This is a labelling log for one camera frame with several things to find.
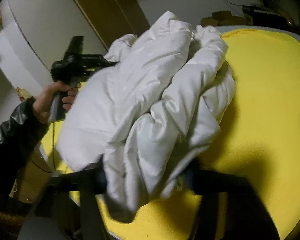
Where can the black jacket left forearm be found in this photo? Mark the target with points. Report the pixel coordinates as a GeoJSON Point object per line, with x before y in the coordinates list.
{"type": "Point", "coordinates": [18, 137]}

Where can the person's left hand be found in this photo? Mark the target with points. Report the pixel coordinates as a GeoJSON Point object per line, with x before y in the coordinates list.
{"type": "Point", "coordinates": [41, 106]}

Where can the brown cardboard boxes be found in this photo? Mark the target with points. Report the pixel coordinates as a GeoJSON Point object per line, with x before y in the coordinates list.
{"type": "Point", "coordinates": [223, 18]}

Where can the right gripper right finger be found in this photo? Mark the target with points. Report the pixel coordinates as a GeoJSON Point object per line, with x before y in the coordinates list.
{"type": "Point", "coordinates": [229, 208]}

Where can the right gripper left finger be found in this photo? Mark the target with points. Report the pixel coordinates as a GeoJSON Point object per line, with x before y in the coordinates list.
{"type": "Point", "coordinates": [69, 201]}

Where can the black and yellow box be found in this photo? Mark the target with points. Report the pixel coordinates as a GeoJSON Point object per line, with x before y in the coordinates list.
{"type": "Point", "coordinates": [258, 16]}

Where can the white puffer jacket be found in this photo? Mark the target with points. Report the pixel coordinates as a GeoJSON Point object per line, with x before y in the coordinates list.
{"type": "Point", "coordinates": [150, 115]}

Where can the yellow table cloth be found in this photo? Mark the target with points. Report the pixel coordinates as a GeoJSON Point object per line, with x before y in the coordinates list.
{"type": "Point", "coordinates": [260, 136]}

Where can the wooden wardrobe door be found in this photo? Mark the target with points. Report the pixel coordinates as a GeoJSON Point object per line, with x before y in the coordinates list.
{"type": "Point", "coordinates": [111, 19]}

